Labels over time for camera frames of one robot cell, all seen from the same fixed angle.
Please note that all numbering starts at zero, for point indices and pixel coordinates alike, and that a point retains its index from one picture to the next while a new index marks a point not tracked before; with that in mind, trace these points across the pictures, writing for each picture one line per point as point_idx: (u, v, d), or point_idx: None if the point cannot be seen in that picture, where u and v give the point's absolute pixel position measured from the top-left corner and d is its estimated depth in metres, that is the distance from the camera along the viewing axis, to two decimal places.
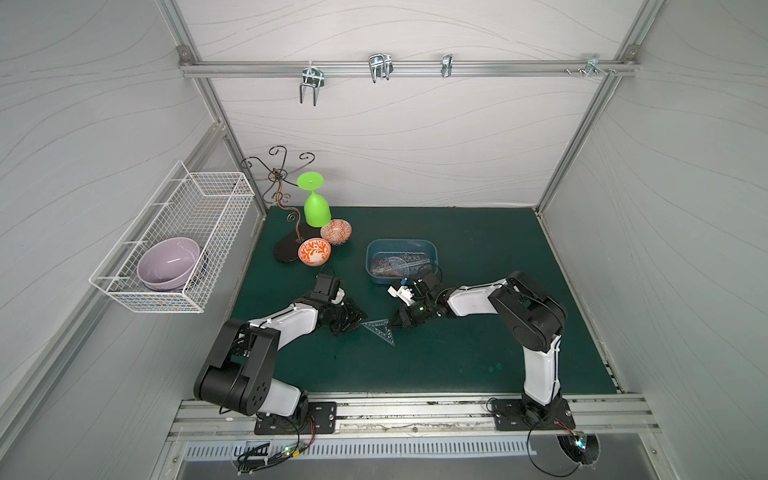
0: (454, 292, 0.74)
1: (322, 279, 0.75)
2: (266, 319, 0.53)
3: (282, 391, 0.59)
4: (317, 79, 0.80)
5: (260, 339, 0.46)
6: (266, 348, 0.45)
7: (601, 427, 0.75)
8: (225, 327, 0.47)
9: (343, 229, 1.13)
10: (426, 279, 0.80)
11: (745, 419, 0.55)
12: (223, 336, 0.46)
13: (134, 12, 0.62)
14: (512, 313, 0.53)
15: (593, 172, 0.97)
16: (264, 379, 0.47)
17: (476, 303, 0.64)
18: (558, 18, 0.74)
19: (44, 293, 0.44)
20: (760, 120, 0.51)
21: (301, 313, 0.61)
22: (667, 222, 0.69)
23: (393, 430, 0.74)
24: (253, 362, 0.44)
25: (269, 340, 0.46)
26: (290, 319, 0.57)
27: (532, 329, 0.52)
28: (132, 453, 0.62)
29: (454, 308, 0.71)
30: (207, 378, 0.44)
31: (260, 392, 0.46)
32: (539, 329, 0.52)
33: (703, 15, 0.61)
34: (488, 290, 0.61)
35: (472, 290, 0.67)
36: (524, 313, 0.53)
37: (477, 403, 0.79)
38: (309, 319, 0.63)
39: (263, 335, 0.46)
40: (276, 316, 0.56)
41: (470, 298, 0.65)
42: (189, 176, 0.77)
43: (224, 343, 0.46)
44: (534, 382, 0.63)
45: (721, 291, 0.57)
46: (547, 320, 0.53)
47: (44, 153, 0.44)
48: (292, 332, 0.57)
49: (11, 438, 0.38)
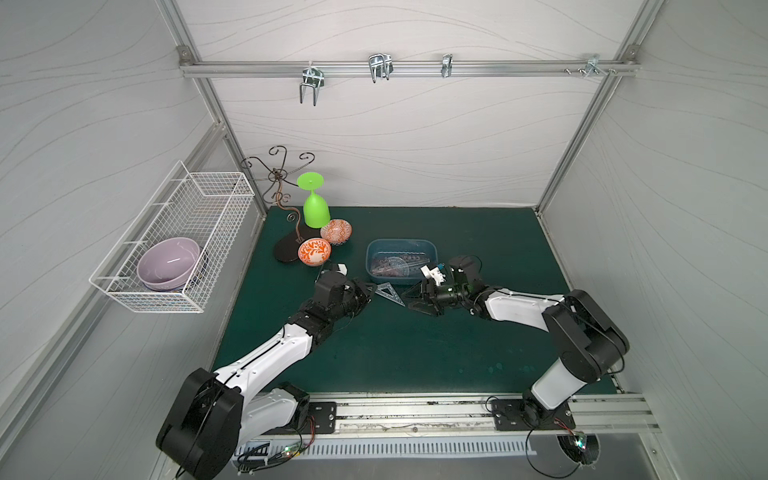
0: (494, 294, 0.68)
1: (321, 291, 0.62)
2: (235, 370, 0.46)
3: (271, 412, 0.57)
4: (317, 79, 0.80)
5: (220, 406, 0.40)
6: (223, 417, 0.40)
7: (601, 427, 0.75)
8: (188, 380, 0.43)
9: (343, 229, 1.13)
10: (466, 270, 0.71)
11: (745, 420, 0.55)
12: (183, 393, 0.42)
13: (134, 13, 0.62)
14: (570, 337, 0.47)
15: (593, 172, 0.97)
16: (223, 442, 0.42)
17: (520, 313, 0.59)
18: (558, 17, 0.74)
19: (43, 294, 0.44)
20: (761, 120, 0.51)
21: (286, 349, 0.54)
22: (668, 223, 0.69)
23: (393, 430, 0.74)
24: (209, 432, 0.40)
25: (229, 408, 0.40)
26: (269, 361, 0.50)
27: (584, 356, 0.46)
28: (131, 453, 0.62)
29: (491, 310, 0.66)
30: (165, 437, 0.41)
31: (217, 455, 0.42)
32: (593, 358, 0.46)
33: (703, 15, 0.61)
34: (539, 304, 0.55)
35: (518, 299, 0.61)
36: (582, 339, 0.48)
37: (477, 403, 0.79)
38: (299, 350, 0.57)
39: (224, 400, 0.41)
40: (250, 361, 0.49)
41: (514, 306, 0.60)
42: (189, 176, 0.77)
43: (184, 402, 0.41)
44: (545, 386, 0.62)
45: (721, 291, 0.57)
46: (602, 348, 0.47)
47: (44, 153, 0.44)
48: (274, 370, 0.52)
49: (10, 438, 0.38)
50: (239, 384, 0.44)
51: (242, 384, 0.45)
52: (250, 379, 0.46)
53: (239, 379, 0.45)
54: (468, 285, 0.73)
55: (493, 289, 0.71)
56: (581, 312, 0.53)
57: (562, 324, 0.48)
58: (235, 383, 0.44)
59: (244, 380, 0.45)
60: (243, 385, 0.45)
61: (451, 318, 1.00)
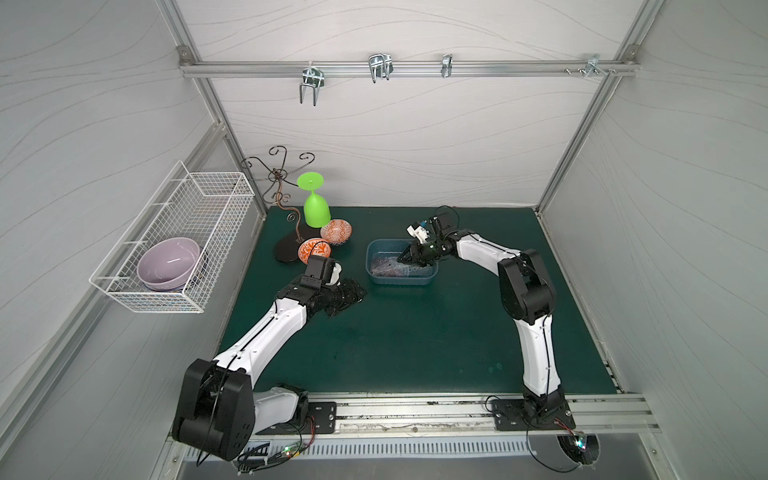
0: (465, 238, 0.76)
1: (313, 262, 0.66)
2: (235, 352, 0.46)
3: (275, 405, 0.58)
4: (317, 79, 0.80)
5: (229, 389, 0.40)
6: (236, 398, 0.40)
7: (601, 428, 0.75)
8: (187, 373, 0.41)
9: (343, 229, 1.13)
10: (440, 218, 0.84)
11: (745, 419, 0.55)
12: (187, 384, 0.41)
13: (134, 13, 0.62)
14: (511, 283, 0.58)
15: (592, 171, 0.97)
16: (244, 421, 0.43)
17: (481, 257, 0.69)
18: (558, 18, 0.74)
19: (43, 294, 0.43)
20: (760, 120, 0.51)
21: (282, 323, 0.53)
22: (668, 221, 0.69)
23: (393, 430, 0.74)
24: (225, 413, 0.40)
25: (238, 388, 0.40)
26: (268, 337, 0.50)
27: (519, 300, 0.58)
28: (131, 454, 0.62)
29: (460, 251, 0.76)
30: (181, 429, 0.41)
31: (242, 432, 0.43)
32: (525, 303, 0.59)
33: (703, 15, 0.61)
34: (498, 255, 0.64)
35: (484, 245, 0.70)
36: (522, 286, 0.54)
37: (477, 403, 0.79)
38: (295, 322, 0.57)
39: (232, 382, 0.41)
40: (248, 341, 0.48)
41: (478, 251, 0.69)
42: (189, 176, 0.77)
43: (190, 394, 0.41)
44: (529, 371, 0.66)
45: (721, 291, 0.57)
46: (535, 295, 0.59)
47: (43, 153, 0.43)
48: (274, 344, 0.51)
49: (10, 438, 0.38)
50: (243, 365, 0.44)
51: (245, 365, 0.44)
52: (252, 358, 0.46)
53: (241, 360, 0.45)
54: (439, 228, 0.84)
55: (465, 234, 0.78)
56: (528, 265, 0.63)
57: (510, 272, 0.59)
58: (239, 365, 0.44)
59: (246, 361, 0.45)
60: (248, 365, 0.44)
61: (451, 318, 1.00)
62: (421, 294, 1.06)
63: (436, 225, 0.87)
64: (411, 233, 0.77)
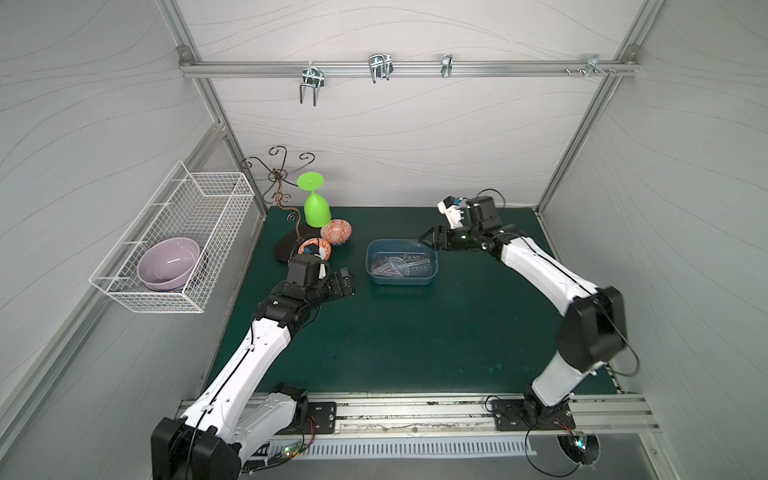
0: (517, 246, 0.60)
1: (294, 267, 0.58)
2: (207, 404, 0.41)
3: (271, 416, 0.57)
4: (317, 80, 0.80)
5: (199, 453, 0.37)
6: (209, 460, 0.37)
7: (602, 428, 0.75)
8: (154, 437, 0.38)
9: (343, 229, 1.13)
10: (481, 207, 0.67)
11: (744, 418, 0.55)
12: (155, 449, 0.38)
13: (133, 13, 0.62)
14: (584, 333, 0.46)
15: (593, 171, 0.97)
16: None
17: (537, 274, 0.55)
18: (558, 18, 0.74)
19: (43, 295, 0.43)
20: (760, 120, 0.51)
21: (259, 354, 0.48)
22: (668, 222, 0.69)
23: (393, 430, 0.74)
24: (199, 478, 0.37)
25: (210, 450, 0.37)
26: (246, 377, 0.45)
27: (588, 352, 0.46)
28: (131, 455, 0.63)
29: (504, 255, 0.61)
30: None
31: None
32: (593, 358, 0.47)
33: (704, 15, 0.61)
34: (565, 286, 0.51)
35: (546, 265, 0.55)
36: (595, 338, 0.46)
37: (477, 403, 0.79)
38: (276, 349, 0.52)
39: (203, 443, 0.38)
40: (223, 386, 0.43)
41: (535, 267, 0.55)
42: (189, 176, 0.77)
43: (160, 459, 0.38)
44: (548, 385, 0.62)
45: (721, 291, 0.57)
46: (607, 346, 0.48)
47: (44, 153, 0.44)
48: (255, 380, 0.48)
49: (11, 438, 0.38)
50: (213, 424, 0.40)
51: (216, 421, 0.40)
52: (225, 410, 0.41)
53: (211, 416, 0.40)
54: (481, 222, 0.67)
55: (516, 236, 0.63)
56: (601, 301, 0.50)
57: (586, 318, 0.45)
58: (208, 423, 0.40)
59: (217, 416, 0.40)
60: (218, 422, 0.40)
61: (451, 318, 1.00)
62: (421, 294, 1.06)
63: (476, 215, 0.69)
64: (441, 211, 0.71)
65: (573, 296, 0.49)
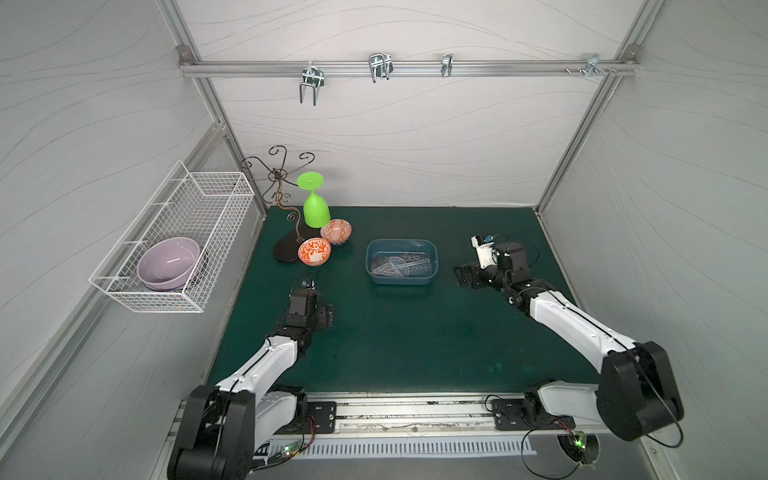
0: (549, 300, 0.59)
1: (296, 299, 0.68)
2: (237, 377, 0.48)
3: (273, 413, 0.57)
4: (317, 79, 0.80)
5: (234, 410, 0.41)
6: (242, 417, 0.41)
7: (600, 427, 0.75)
8: (191, 399, 0.42)
9: (343, 229, 1.13)
10: (514, 257, 0.65)
11: (744, 418, 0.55)
12: (190, 411, 0.42)
13: (133, 12, 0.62)
14: (628, 393, 0.42)
15: (593, 171, 0.97)
16: (245, 447, 0.43)
17: (570, 331, 0.52)
18: (558, 18, 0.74)
19: (43, 295, 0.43)
20: (761, 120, 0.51)
21: (277, 353, 0.56)
22: (669, 222, 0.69)
23: (393, 429, 0.74)
24: (229, 436, 0.40)
25: (245, 406, 0.42)
26: (266, 365, 0.52)
27: (636, 418, 0.41)
28: (131, 454, 0.62)
29: (536, 310, 0.59)
30: (178, 464, 0.40)
31: (241, 462, 0.42)
32: (645, 423, 0.42)
33: (704, 15, 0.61)
34: (599, 340, 0.48)
35: (575, 318, 0.53)
36: (641, 399, 0.42)
37: (477, 403, 0.79)
38: (287, 356, 0.59)
39: (237, 402, 0.42)
40: (250, 368, 0.51)
41: (567, 324, 0.53)
42: (189, 176, 0.77)
43: (192, 420, 0.41)
44: (564, 399, 0.58)
45: (721, 291, 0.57)
46: (657, 411, 0.43)
47: (44, 152, 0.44)
48: (272, 375, 0.54)
49: (11, 438, 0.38)
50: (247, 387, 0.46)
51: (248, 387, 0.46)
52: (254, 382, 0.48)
53: (244, 383, 0.47)
54: (512, 272, 0.66)
55: (546, 293, 0.61)
56: (643, 363, 0.46)
57: (625, 378, 0.42)
58: (242, 387, 0.46)
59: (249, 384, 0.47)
60: (250, 387, 0.46)
61: (451, 318, 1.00)
62: (421, 294, 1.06)
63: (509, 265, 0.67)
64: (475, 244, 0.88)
65: (608, 351, 0.46)
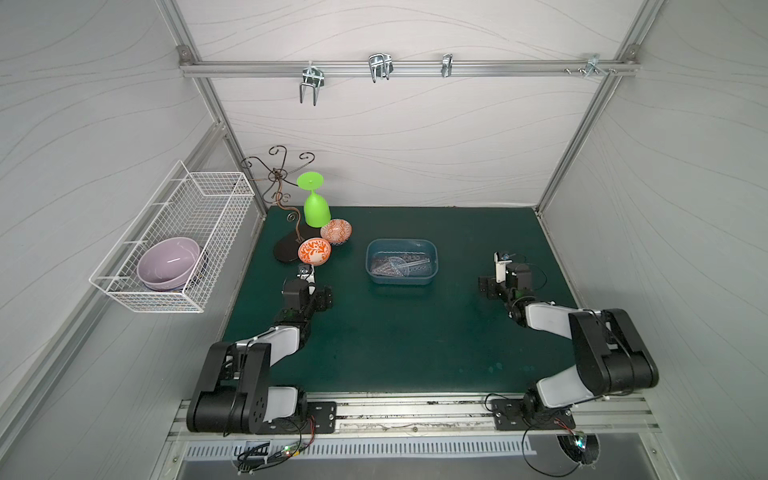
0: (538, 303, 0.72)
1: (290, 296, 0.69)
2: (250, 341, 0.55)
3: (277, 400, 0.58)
4: (317, 79, 0.80)
5: (252, 356, 0.46)
6: (258, 360, 0.45)
7: (602, 427, 0.75)
8: (212, 351, 0.46)
9: (343, 229, 1.13)
10: (520, 276, 0.73)
11: (743, 418, 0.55)
12: (213, 360, 0.45)
13: (133, 13, 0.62)
14: (591, 343, 0.47)
15: (593, 171, 0.97)
16: (261, 394, 0.46)
17: (554, 319, 0.59)
18: (558, 18, 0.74)
19: (44, 294, 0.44)
20: (760, 120, 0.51)
21: (283, 333, 0.61)
22: (669, 222, 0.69)
23: (393, 430, 0.74)
24: (249, 376, 0.44)
25: (261, 353, 0.46)
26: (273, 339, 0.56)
27: (599, 367, 0.45)
28: (131, 454, 0.62)
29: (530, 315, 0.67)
30: (202, 406, 0.42)
31: (259, 407, 0.45)
32: (609, 374, 0.45)
33: (704, 15, 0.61)
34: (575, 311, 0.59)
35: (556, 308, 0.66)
36: (603, 350, 0.47)
37: (477, 403, 0.79)
38: (291, 339, 0.63)
39: (254, 350, 0.46)
40: (261, 339, 0.53)
41: (550, 313, 0.60)
42: (189, 176, 0.77)
43: (214, 367, 0.45)
44: (555, 386, 0.61)
45: (721, 291, 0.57)
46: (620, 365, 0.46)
47: (43, 152, 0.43)
48: (279, 351, 0.58)
49: (11, 437, 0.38)
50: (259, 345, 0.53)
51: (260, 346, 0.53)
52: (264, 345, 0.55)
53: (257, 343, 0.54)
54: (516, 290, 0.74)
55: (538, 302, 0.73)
56: (614, 331, 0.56)
57: (587, 329, 0.48)
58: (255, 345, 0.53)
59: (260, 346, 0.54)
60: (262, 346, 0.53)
61: (451, 318, 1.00)
62: (421, 294, 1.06)
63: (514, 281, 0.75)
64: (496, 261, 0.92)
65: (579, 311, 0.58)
